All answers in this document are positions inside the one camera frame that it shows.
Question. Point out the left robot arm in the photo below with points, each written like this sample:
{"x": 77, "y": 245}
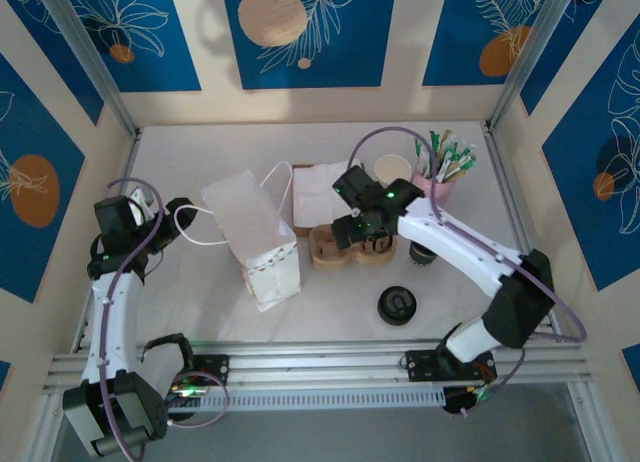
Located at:
{"x": 112, "y": 322}

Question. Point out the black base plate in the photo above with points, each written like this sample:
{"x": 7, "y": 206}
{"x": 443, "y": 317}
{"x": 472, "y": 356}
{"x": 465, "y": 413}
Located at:
{"x": 215, "y": 369}
{"x": 420, "y": 367}

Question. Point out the stack of white paper cups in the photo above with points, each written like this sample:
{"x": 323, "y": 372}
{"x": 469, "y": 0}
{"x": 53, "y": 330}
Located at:
{"x": 392, "y": 168}

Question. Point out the floral paper gift bag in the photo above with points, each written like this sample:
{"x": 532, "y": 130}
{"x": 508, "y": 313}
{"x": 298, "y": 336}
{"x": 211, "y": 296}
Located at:
{"x": 250, "y": 217}

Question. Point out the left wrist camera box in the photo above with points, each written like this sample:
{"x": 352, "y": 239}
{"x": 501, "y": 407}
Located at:
{"x": 140, "y": 207}

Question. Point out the black takeout coffee cup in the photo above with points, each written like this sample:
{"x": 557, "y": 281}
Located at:
{"x": 422, "y": 257}

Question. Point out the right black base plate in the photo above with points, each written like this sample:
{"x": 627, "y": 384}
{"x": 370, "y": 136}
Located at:
{"x": 420, "y": 367}

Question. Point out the aluminium mounting rail beam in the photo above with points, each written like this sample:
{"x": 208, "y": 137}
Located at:
{"x": 310, "y": 367}

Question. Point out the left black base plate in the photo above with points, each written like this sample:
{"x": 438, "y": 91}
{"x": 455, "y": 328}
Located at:
{"x": 215, "y": 369}

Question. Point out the stack of black cup lids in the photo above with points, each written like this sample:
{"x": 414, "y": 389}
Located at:
{"x": 397, "y": 306}

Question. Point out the green white sugar sachet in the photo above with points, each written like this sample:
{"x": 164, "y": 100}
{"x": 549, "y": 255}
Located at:
{"x": 434, "y": 139}
{"x": 465, "y": 159}
{"x": 421, "y": 161}

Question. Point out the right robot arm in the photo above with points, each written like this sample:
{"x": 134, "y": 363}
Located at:
{"x": 460, "y": 247}

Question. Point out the white paper napkin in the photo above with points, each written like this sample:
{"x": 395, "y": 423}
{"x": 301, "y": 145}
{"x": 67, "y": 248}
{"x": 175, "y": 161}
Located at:
{"x": 310, "y": 192}

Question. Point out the aluminium frame post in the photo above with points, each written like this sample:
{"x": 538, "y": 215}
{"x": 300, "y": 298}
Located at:
{"x": 85, "y": 47}
{"x": 540, "y": 37}

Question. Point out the pink holder cup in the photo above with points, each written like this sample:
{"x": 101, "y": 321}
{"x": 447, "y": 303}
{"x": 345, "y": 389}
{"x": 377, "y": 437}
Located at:
{"x": 435, "y": 194}

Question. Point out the aluminium frame leg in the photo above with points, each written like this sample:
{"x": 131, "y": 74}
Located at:
{"x": 587, "y": 422}
{"x": 47, "y": 432}

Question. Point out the brown cardboard cup carrier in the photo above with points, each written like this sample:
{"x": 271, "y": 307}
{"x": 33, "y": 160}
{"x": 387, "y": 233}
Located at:
{"x": 325, "y": 252}

